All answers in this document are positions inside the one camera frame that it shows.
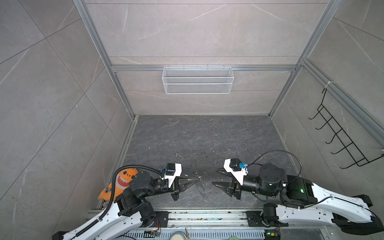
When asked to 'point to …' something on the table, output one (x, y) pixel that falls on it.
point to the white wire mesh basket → (197, 80)
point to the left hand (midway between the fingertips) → (198, 177)
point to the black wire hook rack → (337, 131)
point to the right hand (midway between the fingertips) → (215, 175)
